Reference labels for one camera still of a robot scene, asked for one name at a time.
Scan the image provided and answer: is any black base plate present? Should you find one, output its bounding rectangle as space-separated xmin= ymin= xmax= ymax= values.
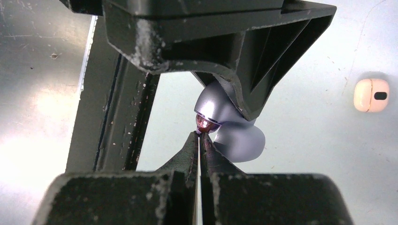
xmin=65 ymin=16 xmax=160 ymax=173

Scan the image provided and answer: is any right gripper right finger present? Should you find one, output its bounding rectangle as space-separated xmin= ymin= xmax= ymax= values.
xmin=199 ymin=134 xmax=353 ymax=225

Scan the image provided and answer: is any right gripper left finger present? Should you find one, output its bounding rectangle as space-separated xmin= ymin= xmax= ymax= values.
xmin=32 ymin=132 xmax=199 ymax=225

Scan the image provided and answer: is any beige earbud charging case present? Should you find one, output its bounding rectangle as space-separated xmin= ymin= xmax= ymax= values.
xmin=353 ymin=78 xmax=390 ymax=113

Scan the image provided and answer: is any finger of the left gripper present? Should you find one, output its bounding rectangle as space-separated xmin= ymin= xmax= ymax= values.
xmin=63 ymin=0 xmax=337 ymax=120

